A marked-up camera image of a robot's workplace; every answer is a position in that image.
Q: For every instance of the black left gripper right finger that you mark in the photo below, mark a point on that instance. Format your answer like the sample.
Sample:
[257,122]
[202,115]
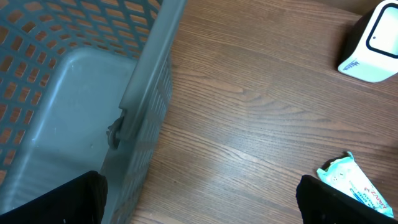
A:
[320,203]

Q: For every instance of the light teal pack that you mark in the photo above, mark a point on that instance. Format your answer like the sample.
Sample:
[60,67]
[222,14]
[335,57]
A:
[345,175]

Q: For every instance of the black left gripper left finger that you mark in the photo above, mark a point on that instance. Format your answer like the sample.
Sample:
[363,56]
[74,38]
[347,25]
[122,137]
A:
[81,200]

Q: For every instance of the white barcode scanner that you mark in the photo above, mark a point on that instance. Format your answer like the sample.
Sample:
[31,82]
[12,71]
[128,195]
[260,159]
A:
[370,52]

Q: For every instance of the grey plastic mesh basket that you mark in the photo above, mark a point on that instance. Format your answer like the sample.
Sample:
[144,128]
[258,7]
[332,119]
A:
[85,87]

